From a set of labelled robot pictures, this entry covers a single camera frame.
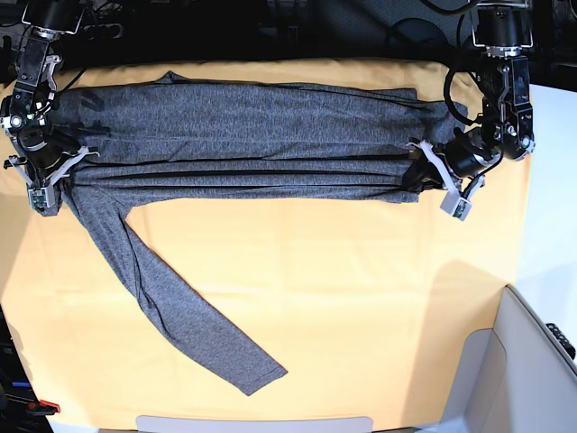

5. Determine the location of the grey long-sleeve T-shirt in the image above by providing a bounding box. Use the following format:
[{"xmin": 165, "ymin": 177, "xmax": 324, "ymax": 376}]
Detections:
[{"xmin": 48, "ymin": 73, "xmax": 458, "ymax": 395}]

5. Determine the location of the black round stool base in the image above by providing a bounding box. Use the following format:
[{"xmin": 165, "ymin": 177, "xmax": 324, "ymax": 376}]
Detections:
[{"xmin": 385, "ymin": 18, "xmax": 452, "ymax": 50}]

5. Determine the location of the yellow table cloth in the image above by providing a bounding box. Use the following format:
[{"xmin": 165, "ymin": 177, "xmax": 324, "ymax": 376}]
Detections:
[{"xmin": 0, "ymin": 57, "xmax": 536, "ymax": 429}]

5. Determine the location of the red black clamp left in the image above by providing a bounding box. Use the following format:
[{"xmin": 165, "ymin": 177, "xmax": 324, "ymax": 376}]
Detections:
[{"xmin": 26, "ymin": 401, "xmax": 60, "ymax": 416}]

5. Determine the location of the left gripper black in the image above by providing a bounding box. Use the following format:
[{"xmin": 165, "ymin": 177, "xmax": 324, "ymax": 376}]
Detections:
[{"xmin": 401, "ymin": 133, "xmax": 500, "ymax": 192}]

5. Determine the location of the white tray edge bottom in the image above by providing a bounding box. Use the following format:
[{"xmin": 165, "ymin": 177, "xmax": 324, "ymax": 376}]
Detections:
[{"xmin": 136, "ymin": 415, "xmax": 373, "ymax": 433}]

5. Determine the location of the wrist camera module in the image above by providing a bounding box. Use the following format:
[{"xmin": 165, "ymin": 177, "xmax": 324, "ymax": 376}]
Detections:
[
  {"xmin": 27, "ymin": 185, "xmax": 58, "ymax": 213},
  {"xmin": 441, "ymin": 192, "xmax": 472, "ymax": 221}
]

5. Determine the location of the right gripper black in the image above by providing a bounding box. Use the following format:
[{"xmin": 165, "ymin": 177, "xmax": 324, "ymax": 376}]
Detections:
[{"xmin": 15, "ymin": 133, "xmax": 99, "ymax": 180}]

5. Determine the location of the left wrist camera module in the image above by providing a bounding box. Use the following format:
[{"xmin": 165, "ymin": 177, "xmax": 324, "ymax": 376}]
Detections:
[{"xmin": 441, "ymin": 192, "xmax": 472, "ymax": 221}]

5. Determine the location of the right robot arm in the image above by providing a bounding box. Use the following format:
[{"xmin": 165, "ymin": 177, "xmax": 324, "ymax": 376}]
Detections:
[{"xmin": 1, "ymin": 1, "xmax": 91, "ymax": 188}]

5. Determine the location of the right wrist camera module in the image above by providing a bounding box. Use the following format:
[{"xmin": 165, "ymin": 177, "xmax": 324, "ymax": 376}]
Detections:
[{"xmin": 27, "ymin": 185, "xmax": 58, "ymax": 213}]

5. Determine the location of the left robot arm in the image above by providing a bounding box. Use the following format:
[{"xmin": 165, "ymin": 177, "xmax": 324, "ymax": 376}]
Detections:
[{"xmin": 402, "ymin": 1, "xmax": 535, "ymax": 192}]

